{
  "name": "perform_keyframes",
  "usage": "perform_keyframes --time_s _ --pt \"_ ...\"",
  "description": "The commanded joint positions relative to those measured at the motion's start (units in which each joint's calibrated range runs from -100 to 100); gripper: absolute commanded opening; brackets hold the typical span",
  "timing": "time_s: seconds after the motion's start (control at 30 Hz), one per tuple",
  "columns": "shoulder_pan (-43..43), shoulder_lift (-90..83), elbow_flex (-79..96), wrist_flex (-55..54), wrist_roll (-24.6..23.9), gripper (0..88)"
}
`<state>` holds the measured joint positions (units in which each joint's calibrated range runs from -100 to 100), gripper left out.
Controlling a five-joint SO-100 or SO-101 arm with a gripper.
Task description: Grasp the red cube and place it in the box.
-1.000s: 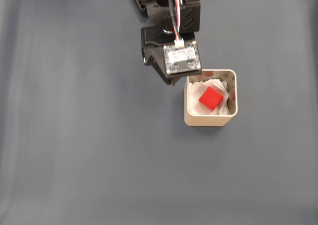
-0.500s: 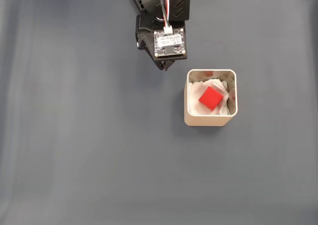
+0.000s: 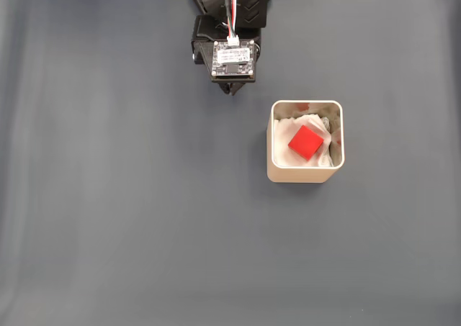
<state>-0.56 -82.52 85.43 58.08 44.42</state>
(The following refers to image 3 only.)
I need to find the red cube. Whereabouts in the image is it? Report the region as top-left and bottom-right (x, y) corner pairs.
(287, 124), (325, 161)

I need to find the beige metal square box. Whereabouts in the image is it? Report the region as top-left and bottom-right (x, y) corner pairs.
(266, 99), (346, 184)

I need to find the dark blue-grey table mat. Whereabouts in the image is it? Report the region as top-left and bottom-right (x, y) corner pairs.
(0, 0), (461, 326)

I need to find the bare camera circuit board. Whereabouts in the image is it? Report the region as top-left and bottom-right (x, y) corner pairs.
(210, 37), (258, 83)

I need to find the red white black camera cable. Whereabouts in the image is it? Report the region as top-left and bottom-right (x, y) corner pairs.
(223, 0), (241, 48)

